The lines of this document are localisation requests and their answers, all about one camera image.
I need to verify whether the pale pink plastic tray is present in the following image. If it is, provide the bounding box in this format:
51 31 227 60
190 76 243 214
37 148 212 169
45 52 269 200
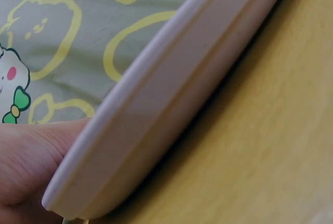
41 0 299 221

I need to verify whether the person's left hand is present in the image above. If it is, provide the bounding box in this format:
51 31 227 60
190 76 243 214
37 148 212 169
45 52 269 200
0 118 92 224

